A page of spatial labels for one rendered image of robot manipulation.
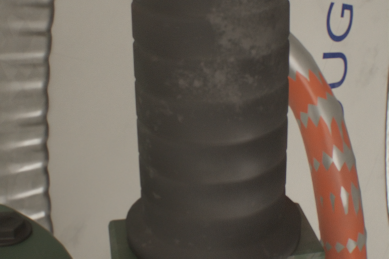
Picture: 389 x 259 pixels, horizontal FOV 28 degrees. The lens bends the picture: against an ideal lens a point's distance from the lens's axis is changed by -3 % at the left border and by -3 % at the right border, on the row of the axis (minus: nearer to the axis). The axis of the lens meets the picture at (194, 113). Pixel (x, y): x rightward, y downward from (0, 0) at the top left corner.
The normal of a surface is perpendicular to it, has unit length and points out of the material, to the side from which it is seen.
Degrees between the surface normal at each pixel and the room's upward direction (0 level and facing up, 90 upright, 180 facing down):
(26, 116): 81
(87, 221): 90
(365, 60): 90
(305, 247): 115
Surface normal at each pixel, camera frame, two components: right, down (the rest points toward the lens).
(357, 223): 0.64, -0.04
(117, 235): -0.02, -0.92
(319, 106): -0.29, -0.38
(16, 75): 0.65, 0.22
